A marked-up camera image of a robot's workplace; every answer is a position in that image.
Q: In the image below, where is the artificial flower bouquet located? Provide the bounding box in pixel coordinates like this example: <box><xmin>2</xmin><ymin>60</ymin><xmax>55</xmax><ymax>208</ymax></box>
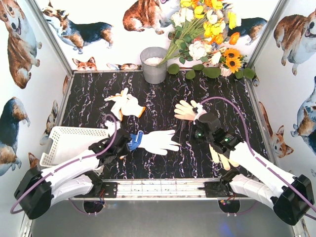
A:
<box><xmin>160</xmin><ymin>0</ymin><xmax>241</xmax><ymax>64</ymax></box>

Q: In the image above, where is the green moss stone far left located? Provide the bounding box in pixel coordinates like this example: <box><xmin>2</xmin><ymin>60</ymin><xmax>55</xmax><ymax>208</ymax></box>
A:
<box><xmin>167</xmin><ymin>63</ymin><xmax>180</xmax><ymax>75</ymax></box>

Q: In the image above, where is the white plastic storage basket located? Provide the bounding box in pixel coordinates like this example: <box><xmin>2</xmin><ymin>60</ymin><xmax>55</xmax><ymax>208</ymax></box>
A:
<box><xmin>39</xmin><ymin>126</ymin><xmax>108</xmax><ymax>167</ymax></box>

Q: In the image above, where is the aluminium frame post left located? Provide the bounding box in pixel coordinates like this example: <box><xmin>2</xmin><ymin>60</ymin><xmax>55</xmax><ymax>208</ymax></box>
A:
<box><xmin>26</xmin><ymin>0</ymin><xmax>73</xmax><ymax>76</ymax></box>

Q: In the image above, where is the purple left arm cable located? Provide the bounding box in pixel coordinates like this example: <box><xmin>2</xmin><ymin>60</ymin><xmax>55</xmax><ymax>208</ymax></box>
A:
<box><xmin>9</xmin><ymin>114</ymin><xmax>121</xmax><ymax>214</ymax></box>

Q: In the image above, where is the green moss stone right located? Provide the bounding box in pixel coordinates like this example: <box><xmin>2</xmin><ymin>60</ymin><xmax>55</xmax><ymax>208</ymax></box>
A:
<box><xmin>243</xmin><ymin>68</ymin><xmax>255</xmax><ymax>79</ymax></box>

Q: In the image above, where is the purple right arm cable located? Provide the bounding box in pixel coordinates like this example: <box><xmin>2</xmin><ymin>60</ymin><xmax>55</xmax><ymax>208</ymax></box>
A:
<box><xmin>197</xmin><ymin>96</ymin><xmax>316</xmax><ymax>214</ymax></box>

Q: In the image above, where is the sunflower bunch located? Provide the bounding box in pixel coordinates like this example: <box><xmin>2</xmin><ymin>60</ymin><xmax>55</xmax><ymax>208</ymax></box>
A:
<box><xmin>220</xmin><ymin>48</ymin><xmax>247</xmax><ymax>74</ymax></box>

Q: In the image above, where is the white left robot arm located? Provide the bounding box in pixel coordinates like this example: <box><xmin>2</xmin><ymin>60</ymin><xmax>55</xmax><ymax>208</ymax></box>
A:
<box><xmin>14</xmin><ymin>128</ymin><xmax>132</xmax><ymax>220</ymax></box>

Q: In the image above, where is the aluminium frame post right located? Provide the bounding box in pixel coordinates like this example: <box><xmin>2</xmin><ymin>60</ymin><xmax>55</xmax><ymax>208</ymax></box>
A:
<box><xmin>245</xmin><ymin>0</ymin><xmax>289</xmax><ymax>72</ymax></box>

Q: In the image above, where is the aluminium frame post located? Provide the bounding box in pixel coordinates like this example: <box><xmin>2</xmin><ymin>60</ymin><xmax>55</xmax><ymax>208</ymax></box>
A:
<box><xmin>245</xmin><ymin>0</ymin><xmax>289</xmax><ymax>72</ymax></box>
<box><xmin>26</xmin><ymin>0</ymin><xmax>73</xmax><ymax>76</ymax></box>

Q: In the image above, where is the blue dotted white glove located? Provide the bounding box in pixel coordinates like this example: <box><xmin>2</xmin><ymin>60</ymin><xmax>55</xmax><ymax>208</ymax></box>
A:
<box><xmin>128</xmin><ymin>130</ymin><xmax>181</xmax><ymax>156</ymax></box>

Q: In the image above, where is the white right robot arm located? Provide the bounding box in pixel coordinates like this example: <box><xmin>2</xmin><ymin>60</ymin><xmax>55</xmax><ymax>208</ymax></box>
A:
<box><xmin>174</xmin><ymin>109</ymin><xmax>316</xmax><ymax>226</ymax></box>

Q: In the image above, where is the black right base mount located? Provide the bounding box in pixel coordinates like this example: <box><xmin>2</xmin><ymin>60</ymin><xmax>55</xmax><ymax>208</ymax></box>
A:
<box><xmin>197</xmin><ymin>170</ymin><xmax>239</xmax><ymax>198</ymax></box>

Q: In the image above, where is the grey metal bucket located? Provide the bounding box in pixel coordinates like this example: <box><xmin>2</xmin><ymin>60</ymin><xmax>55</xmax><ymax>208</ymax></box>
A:
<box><xmin>140</xmin><ymin>47</ymin><xmax>167</xmax><ymax>84</ymax></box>

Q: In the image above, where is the cream glove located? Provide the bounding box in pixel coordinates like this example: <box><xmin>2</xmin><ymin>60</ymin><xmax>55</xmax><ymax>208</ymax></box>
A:
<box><xmin>209</xmin><ymin>144</ymin><xmax>239</xmax><ymax>171</ymax></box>
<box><xmin>174</xmin><ymin>100</ymin><xmax>197</xmax><ymax>121</ymax></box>

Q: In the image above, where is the cream glove near right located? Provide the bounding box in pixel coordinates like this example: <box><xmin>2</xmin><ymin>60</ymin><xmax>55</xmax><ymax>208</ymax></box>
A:
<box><xmin>209</xmin><ymin>144</ymin><xmax>239</xmax><ymax>171</ymax></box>

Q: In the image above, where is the aluminium front rail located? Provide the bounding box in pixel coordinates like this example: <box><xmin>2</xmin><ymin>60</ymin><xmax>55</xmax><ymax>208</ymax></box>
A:
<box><xmin>74</xmin><ymin>179</ymin><xmax>250</xmax><ymax>199</ymax></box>

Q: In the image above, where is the white glove orange trim folded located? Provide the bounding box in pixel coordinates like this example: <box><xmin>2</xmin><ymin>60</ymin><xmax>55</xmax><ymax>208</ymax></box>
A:
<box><xmin>104</xmin><ymin>88</ymin><xmax>128</xmax><ymax>121</ymax></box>

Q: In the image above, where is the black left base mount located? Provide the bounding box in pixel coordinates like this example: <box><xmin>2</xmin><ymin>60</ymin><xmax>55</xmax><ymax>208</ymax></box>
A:
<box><xmin>75</xmin><ymin>171</ymin><xmax>118</xmax><ymax>198</ymax></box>

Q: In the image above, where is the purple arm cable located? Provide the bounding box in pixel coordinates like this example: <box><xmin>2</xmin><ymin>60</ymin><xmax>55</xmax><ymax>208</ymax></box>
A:
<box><xmin>9</xmin><ymin>114</ymin><xmax>121</xmax><ymax>214</ymax></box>
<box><xmin>197</xmin><ymin>96</ymin><xmax>316</xmax><ymax>214</ymax></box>

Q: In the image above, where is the white sunflower pot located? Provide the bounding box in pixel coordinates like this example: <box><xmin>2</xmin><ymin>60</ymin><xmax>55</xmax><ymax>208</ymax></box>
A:
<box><xmin>220</xmin><ymin>67</ymin><xmax>233</xmax><ymax>77</ymax></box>

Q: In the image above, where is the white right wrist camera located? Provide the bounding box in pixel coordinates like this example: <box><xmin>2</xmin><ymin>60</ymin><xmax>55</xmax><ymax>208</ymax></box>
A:
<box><xmin>193</xmin><ymin>103</ymin><xmax>207</xmax><ymax>124</ymax></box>

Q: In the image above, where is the large green moss stone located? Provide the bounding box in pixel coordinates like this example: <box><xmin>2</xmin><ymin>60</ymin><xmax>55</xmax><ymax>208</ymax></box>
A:
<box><xmin>202</xmin><ymin>67</ymin><xmax>221</xmax><ymax>79</ymax></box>

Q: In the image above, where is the white glove orange cuff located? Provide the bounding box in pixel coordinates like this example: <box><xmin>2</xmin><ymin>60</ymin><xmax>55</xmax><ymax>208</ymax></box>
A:
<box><xmin>121</xmin><ymin>94</ymin><xmax>146</xmax><ymax>118</ymax></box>

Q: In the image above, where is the aluminium frame rail right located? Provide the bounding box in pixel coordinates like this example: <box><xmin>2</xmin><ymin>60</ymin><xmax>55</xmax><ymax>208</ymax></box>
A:
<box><xmin>245</xmin><ymin>76</ymin><xmax>278</xmax><ymax>166</ymax></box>

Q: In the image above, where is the cream glove far right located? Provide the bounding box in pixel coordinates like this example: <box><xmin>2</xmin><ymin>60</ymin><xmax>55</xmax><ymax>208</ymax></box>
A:
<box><xmin>174</xmin><ymin>100</ymin><xmax>197</xmax><ymax>121</ymax></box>

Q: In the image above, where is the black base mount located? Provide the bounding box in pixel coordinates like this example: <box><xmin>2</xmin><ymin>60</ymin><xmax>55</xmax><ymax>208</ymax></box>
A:
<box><xmin>197</xmin><ymin>170</ymin><xmax>239</xmax><ymax>198</ymax></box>
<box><xmin>75</xmin><ymin>171</ymin><xmax>118</xmax><ymax>198</ymax></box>

